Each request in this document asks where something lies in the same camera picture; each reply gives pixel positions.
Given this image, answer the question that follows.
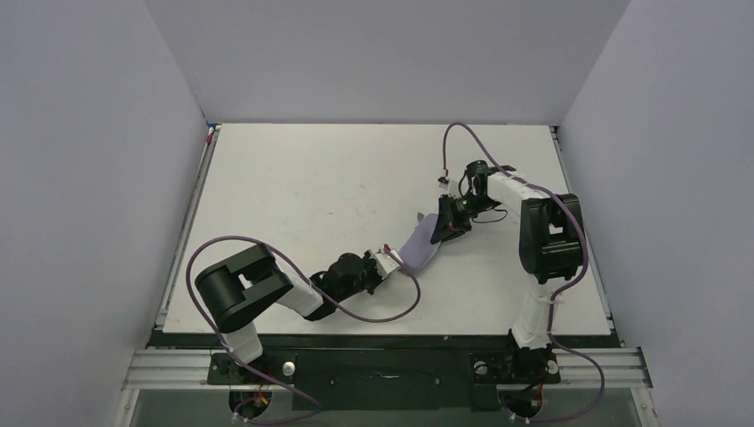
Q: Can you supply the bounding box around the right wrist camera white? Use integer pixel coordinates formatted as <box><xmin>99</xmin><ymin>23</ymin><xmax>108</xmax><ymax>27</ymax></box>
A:
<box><xmin>437</xmin><ymin>176</ymin><xmax>461</xmax><ymax>198</ymax></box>

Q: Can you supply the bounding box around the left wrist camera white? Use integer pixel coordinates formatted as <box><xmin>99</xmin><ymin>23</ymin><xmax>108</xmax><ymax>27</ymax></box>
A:
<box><xmin>371</xmin><ymin>246</ymin><xmax>402</xmax><ymax>280</ymax></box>

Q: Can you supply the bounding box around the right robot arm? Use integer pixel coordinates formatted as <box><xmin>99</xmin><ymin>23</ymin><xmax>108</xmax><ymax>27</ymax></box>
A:
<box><xmin>430</xmin><ymin>160</ymin><xmax>586</xmax><ymax>383</ymax></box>

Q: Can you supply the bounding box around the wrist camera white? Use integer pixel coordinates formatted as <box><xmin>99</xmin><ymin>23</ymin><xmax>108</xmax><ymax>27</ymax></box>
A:
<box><xmin>437</xmin><ymin>176</ymin><xmax>461</xmax><ymax>198</ymax></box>
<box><xmin>371</xmin><ymin>246</ymin><xmax>402</xmax><ymax>280</ymax></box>

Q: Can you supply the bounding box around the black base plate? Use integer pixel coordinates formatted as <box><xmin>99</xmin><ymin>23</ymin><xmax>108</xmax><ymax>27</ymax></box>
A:
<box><xmin>126</xmin><ymin>332</ymin><xmax>620</xmax><ymax>417</ymax></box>

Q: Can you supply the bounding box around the aluminium frame rail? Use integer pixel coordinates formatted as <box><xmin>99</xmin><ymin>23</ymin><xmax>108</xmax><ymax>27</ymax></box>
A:
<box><xmin>122</xmin><ymin>348</ymin><xmax>652</xmax><ymax>391</ymax></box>

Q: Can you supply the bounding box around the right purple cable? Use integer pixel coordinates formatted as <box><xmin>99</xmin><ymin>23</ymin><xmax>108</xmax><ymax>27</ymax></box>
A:
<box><xmin>438</xmin><ymin>122</ymin><xmax>606</xmax><ymax>425</ymax></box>

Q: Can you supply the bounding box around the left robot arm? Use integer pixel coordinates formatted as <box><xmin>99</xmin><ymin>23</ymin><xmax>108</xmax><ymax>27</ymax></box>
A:
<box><xmin>195</xmin><ymin>245</ymin><xmax>399</xmax><ymax>365</ymax></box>

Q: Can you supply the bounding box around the purple cable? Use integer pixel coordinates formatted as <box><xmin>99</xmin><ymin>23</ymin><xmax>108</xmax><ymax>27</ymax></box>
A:
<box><xmin>185</xmin><ymin>235</ymin><xmax>422</xmax><ymax>427</ymax></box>
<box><xmin>438</xmin><ymin>122</ymin><xmax>606</xmax><ymax>425</ymax></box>

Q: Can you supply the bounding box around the lavender umbrella case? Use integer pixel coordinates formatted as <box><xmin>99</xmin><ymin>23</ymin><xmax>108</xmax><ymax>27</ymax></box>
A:
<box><xmin>398</xmin><ymin>213</ymin><xmax>441</xmax><ymax>274</ymax></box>

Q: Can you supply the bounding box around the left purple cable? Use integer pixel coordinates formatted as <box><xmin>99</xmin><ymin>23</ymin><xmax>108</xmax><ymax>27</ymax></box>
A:
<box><xmin>185</xmin><ymin>235</ymin><xmax>422</xmax><ymax>427</ymax></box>

